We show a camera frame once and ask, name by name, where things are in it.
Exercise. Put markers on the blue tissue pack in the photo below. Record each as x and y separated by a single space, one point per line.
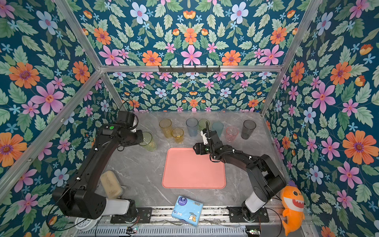
187 210

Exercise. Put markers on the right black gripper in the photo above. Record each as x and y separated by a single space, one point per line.
200 147

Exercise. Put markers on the beige sponge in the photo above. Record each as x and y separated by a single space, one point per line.
111 185

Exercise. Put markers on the short amber glass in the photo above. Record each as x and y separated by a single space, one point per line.
178 135

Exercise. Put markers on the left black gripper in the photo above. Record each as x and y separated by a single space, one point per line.
139 138

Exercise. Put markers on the white vent grille strip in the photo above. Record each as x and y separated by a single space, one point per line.
165 231

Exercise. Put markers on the teal tall glass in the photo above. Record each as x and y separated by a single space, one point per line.
218 127

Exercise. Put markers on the light green tall glass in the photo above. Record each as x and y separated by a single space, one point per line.
148 142

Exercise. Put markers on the yellow tall glass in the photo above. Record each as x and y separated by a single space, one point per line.
166 127

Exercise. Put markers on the pink plastic tray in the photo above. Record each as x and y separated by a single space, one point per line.
185 170

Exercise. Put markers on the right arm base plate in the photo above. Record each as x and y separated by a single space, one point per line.
236 215

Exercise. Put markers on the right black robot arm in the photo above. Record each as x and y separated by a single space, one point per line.
265 177

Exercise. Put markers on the short green glass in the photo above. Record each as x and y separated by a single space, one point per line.
202 124

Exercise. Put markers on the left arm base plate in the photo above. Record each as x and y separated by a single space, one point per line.
142 215

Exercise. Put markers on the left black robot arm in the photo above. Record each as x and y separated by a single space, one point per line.
78 198

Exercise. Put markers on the short pink glass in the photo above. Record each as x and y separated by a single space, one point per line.
231 133

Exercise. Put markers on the grey smoke tall glass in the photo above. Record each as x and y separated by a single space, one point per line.
248 128

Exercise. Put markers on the white alarm clock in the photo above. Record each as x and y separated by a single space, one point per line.
83 224

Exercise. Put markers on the black hook rail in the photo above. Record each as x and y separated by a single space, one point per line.
187 69

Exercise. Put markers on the orange shark plush toy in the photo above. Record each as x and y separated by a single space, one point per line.
293 203

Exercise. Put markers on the blue tall glass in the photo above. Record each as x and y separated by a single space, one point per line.
192 126

